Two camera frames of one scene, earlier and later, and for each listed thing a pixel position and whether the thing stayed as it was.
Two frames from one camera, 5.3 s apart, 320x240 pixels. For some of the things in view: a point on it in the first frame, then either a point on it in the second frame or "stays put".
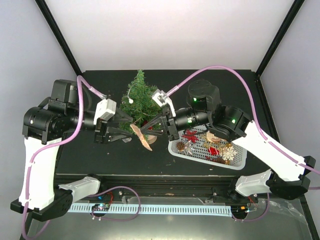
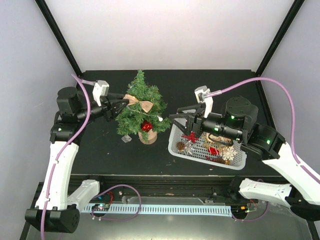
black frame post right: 290,16 stays put
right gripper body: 172,131 -> 197,128
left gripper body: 100,130 -> 108,111
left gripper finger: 113,134 -> 117,105
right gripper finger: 163,117 -> 200,109
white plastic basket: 201,143 stays put
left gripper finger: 119,116 -> 114,95
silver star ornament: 189,148 stays put
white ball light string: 130,100 -> 159,118
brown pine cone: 180,145 stays put
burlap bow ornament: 146,140 -> 145,105
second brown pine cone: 220,160 stays put
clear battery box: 126,140 stays put
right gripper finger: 159,132 -> 184,120
